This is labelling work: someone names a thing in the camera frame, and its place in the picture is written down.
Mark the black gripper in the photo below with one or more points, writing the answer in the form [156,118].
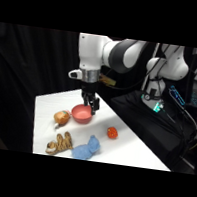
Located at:
[88,87]

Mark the red ball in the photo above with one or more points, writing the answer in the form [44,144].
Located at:
[112,132]

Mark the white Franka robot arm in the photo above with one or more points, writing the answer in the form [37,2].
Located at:
[92,52]

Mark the pink bowl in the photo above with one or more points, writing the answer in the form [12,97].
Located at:
[81,114]

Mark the orange plush toy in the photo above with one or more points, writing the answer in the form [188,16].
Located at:
[61,117]

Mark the blue plush toy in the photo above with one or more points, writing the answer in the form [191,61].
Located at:
[86,148]

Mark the striped tiger plush toy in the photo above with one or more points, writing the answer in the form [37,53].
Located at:
[59,143]

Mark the black robot stand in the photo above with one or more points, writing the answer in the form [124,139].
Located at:
[150,126]

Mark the black curtain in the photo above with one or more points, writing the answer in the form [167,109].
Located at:
[24,86]

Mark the blue lit device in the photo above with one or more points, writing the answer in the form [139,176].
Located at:
[177,95]

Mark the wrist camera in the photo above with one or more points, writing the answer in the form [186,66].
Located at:
[75,73]

